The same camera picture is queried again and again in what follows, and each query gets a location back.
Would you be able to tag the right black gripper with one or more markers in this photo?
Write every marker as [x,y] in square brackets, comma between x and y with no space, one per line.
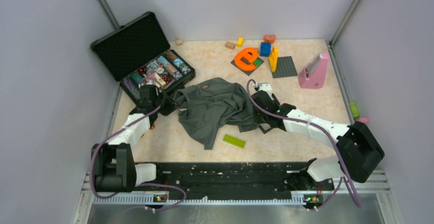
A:
[257,117]

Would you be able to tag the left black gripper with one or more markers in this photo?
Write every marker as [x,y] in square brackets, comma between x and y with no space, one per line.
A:
[172,105]

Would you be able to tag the grey t-shirt garment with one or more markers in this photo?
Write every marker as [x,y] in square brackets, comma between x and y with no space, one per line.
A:
[202,112]

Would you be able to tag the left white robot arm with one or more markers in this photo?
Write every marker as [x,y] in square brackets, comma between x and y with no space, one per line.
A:
[113,168]

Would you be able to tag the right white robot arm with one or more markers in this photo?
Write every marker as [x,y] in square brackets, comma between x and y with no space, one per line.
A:
[357,152]

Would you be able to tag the pink yellow card box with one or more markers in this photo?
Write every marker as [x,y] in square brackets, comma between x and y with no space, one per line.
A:
[155,79]

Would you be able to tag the small green lego brick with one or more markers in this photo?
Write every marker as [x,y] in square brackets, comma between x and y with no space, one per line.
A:
[257,62]

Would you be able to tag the large grey lego baseplate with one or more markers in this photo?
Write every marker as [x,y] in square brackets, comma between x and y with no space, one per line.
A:
[285,68]

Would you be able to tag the yellow upright lego block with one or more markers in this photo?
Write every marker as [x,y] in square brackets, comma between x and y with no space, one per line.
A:
[273,59]

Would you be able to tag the orange letter e block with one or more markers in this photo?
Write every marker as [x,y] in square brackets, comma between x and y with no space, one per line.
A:
[245,58]

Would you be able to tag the lime green lego brick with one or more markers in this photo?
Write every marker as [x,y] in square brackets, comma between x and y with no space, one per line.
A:
[234,141]

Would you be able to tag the blue lego block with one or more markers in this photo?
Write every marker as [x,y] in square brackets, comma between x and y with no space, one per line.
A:
[265,49]

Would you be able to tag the pink wedge stand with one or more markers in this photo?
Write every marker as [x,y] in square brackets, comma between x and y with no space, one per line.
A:
[313,75]

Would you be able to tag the black open poker chip case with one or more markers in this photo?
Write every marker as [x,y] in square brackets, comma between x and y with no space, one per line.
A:
[138,49]

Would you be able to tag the orange curved toy piece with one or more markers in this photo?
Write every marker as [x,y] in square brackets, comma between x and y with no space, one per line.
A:
[270,38]

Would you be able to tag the small yellow block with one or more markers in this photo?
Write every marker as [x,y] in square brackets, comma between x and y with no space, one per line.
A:
[239,42]

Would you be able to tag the tan wooden block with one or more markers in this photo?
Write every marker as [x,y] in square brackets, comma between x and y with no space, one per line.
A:
[230,45]

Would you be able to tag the small beige wooden cube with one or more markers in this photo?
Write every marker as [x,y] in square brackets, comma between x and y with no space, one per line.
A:
[179,42]

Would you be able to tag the green block outside table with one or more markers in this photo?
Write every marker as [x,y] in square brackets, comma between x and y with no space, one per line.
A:
[354,110]

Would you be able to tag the pink block outside table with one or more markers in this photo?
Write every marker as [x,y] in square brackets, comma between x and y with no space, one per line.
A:
[364,120]

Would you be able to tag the black square frame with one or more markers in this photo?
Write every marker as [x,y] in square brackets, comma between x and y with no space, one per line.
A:
[265,128]

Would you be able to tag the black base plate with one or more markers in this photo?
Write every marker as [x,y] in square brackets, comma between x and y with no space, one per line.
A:
[235,181]

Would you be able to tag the white cable duct rail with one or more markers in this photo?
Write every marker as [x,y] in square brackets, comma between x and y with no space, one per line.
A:
[149,199]

